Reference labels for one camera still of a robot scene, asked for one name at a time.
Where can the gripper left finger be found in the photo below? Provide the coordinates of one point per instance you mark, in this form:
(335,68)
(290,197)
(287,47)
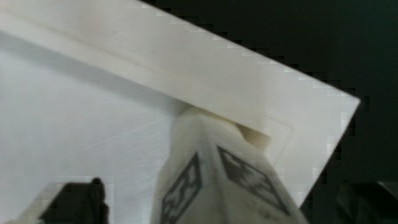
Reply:
(79,206)

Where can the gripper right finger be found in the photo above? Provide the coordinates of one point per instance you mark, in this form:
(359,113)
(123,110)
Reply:
(367,203)

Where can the white leg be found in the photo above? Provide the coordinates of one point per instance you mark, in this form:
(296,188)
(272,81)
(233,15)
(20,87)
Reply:
(217,185)

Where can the white square tabletop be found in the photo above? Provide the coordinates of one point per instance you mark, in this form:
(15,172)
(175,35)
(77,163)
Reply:
(107,66)

